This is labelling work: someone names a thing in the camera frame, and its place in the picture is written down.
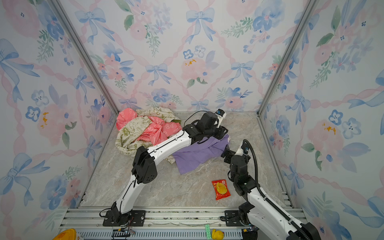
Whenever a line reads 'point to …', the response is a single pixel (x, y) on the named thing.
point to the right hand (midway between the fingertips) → (233, 147)
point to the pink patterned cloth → (159, 130)
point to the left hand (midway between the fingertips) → (227, 127)
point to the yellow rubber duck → (217, 235)
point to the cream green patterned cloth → (137, 125)
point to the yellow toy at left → (69, 234)
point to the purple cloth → (189, 158)
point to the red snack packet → (221, 188)
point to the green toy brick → (208, 230)
